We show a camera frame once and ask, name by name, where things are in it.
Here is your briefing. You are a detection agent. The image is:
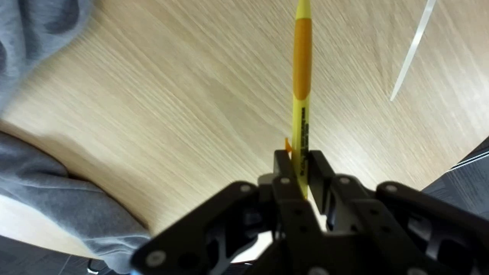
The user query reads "white zip tie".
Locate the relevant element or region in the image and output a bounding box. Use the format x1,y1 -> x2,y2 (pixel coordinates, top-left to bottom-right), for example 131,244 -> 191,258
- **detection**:
388,0 -> 438,102

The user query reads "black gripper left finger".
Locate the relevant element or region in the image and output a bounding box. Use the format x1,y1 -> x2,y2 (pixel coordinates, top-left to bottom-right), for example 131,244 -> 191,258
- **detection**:
130,148 -> 327,275

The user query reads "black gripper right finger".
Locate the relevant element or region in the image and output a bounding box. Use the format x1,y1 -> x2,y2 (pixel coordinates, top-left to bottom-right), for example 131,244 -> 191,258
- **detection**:
305,148 -> 489,275

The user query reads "grey cloth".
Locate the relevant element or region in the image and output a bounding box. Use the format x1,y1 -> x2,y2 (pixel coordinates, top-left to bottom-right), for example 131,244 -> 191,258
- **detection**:
0,0 -> 156,275

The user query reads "yellow orange pen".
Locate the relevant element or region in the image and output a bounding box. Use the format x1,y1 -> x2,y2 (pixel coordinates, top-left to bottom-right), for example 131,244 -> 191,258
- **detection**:
282,0 -> 313,201

